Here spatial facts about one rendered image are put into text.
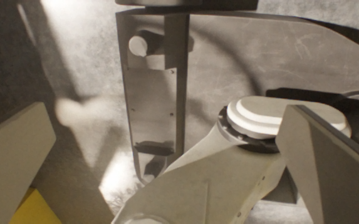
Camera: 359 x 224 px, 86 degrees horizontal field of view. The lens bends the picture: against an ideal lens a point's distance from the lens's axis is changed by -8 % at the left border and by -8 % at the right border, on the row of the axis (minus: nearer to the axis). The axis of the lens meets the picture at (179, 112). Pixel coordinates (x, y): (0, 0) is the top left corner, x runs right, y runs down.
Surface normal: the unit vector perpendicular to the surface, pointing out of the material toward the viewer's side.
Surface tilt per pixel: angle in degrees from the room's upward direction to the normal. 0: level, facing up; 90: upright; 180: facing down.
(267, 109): 90
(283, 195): 90
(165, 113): 0
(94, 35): 0
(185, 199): 115
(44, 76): 0
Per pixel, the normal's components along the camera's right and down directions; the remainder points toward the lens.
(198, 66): -0.18, 0.51
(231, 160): 0.02, -0.85
